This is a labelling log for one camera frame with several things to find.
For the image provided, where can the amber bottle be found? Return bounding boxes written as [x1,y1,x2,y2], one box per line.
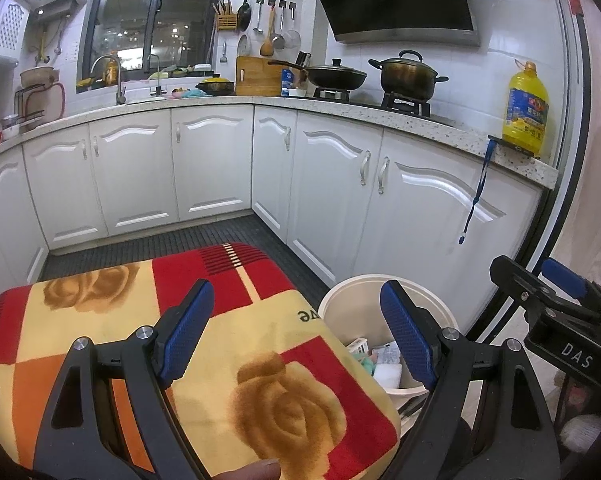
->
[104,52,124,86]

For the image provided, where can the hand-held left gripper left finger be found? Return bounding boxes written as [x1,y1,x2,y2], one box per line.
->
[33,279,216,480]

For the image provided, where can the dark ribbed floor mat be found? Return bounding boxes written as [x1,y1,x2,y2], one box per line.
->
[40,212,331,296]

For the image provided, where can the blue lanyard strap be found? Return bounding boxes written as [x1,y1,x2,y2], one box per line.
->
[458,140,496,247]

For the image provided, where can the black bowl with yellow food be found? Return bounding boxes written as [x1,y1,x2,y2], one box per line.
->
[196,75,236,97]

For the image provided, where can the black gas stove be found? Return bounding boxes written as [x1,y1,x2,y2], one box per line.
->
[313,87,431,118]

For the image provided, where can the black dish rack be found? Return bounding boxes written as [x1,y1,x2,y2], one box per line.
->
[14,82,66,128]

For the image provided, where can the beige clay pot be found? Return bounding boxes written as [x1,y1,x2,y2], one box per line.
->
[20,66,60,88]

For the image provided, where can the black wok with lid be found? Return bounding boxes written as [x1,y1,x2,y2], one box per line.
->
[305,58,368,91]

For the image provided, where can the red and yellow printed blanket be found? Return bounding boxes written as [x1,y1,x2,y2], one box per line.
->
[0,242,401,480]

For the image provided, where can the row of white cabinet doors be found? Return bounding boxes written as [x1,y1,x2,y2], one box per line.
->
[0,105,546,311]

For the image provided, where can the small chrome faucet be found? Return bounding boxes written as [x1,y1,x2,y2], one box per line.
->
[148,54,167,97]

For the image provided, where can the tall chrome faucet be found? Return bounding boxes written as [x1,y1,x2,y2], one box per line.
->
[89,55,127,106]

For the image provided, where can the dark framed window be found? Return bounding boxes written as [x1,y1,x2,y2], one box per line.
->
[80,0,226,93]

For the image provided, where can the dark stock pot with lid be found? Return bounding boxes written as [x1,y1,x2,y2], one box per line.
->
[369,50,450,101]

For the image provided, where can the person's left hand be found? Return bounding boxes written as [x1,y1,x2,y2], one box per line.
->
[214,460,282,480]

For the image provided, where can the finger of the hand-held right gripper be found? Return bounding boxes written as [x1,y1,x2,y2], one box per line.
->
[541,259,601,326]
[489,255,549,316]

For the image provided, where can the speckled stone countertop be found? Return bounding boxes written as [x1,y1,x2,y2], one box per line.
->
[0,95,559,191]

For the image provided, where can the white lattice wall cabinet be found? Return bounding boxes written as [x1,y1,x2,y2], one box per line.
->
[0,0,31,63]

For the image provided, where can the wooden cutting board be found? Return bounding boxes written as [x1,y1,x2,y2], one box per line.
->
[235,56,284,97]

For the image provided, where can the yellow gas pipe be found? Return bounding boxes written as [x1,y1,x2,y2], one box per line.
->
[33,17,51,66]

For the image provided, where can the large white foam block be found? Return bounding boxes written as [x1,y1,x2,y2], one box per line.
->
[373,363,404,389]

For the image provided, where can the yellow cooking oil bottle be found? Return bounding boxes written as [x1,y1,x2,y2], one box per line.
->
[502,59,550,158]

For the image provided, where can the wooden chopstick holder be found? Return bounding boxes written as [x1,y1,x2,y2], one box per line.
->
[211,0,237,32]

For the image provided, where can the mesh strainer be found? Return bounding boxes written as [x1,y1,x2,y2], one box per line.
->
[283,5,301,48]

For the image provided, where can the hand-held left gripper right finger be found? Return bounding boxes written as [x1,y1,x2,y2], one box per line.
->
[379,280,561,480]

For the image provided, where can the wooden spatula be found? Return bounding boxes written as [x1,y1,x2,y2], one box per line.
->
[259,2,275,57]

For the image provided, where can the white plastic bucket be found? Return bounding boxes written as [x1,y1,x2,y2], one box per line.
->
[318,274,461,428]

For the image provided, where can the metal skimmer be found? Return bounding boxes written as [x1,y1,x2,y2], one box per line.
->
[272,2,286,51]

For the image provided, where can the sliding door frame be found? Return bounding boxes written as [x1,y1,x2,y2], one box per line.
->
[468,0,596,346]

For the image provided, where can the white printed paper leaflet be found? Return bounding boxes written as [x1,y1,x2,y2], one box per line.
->
[373,341,401,366]

